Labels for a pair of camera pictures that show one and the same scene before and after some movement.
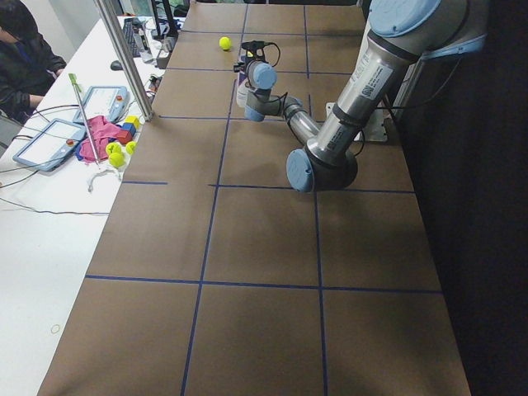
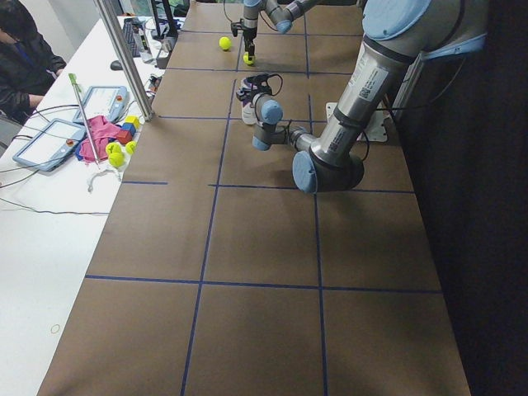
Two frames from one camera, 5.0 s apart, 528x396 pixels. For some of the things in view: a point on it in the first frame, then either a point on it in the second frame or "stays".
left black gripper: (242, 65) to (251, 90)
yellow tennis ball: (225, 43) stays
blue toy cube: (129, 126) stays
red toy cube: (124, 136) stays
